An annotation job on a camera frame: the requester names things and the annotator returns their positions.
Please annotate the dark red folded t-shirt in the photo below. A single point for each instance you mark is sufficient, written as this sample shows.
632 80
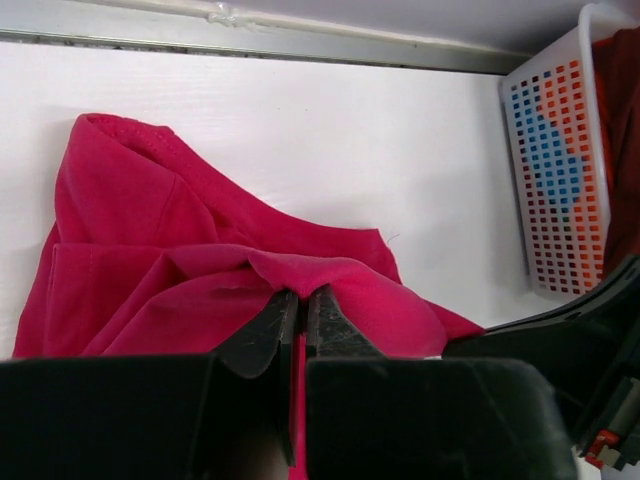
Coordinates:
616 71

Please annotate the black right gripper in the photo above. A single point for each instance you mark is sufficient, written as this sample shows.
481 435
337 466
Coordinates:
588 350

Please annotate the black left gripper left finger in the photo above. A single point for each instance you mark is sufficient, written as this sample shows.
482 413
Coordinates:
152 416

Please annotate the pink t-shirt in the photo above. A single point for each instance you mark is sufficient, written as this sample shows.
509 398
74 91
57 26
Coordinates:
154 252

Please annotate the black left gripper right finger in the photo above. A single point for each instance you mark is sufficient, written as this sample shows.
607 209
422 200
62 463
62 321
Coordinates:
373 417

